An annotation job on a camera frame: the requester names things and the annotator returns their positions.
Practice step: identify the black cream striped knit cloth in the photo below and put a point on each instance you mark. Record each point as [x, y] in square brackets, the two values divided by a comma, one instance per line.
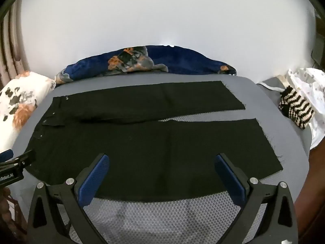
[295, 106]

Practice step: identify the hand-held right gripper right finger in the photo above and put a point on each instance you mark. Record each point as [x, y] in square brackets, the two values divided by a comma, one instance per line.
[229, 180]

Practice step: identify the white floral pillow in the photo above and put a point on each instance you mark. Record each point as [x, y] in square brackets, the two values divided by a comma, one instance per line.
[20, 99]

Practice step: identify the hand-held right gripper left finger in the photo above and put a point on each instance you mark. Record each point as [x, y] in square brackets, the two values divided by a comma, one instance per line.
[92, 180]

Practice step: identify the grey cloth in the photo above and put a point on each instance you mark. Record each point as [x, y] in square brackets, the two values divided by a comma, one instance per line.
[271, 83]

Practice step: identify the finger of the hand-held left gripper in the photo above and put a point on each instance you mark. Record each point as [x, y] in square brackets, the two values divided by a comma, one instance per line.
[21, 161]
[6, 155]

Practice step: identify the grey mesh mattress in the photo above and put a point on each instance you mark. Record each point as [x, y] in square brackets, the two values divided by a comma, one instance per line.
[193, 218]

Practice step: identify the black pants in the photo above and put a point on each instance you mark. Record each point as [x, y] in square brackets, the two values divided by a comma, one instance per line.
[142, 142]

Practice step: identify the white speckled cloth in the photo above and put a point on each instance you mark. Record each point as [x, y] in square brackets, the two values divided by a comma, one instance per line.
[311, 86]

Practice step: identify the dark brown wooden board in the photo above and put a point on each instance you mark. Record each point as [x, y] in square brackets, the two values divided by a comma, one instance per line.
[313, 188]

